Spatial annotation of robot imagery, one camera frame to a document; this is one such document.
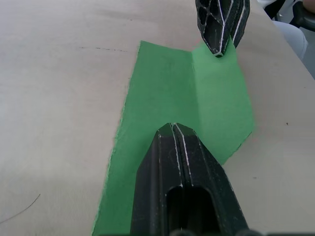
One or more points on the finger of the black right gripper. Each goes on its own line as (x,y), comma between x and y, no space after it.
(214,27)
(240,22)

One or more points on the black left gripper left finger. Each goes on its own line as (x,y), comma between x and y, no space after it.
(152,177)

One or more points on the thin dark thread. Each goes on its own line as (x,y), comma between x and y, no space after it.
(24,209)

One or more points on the black chair armrest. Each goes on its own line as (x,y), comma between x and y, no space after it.
(304,17)

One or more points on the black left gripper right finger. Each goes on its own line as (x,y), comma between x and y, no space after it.
(209,177)

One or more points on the green paper sheet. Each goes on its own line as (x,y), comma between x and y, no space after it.
(162,98)

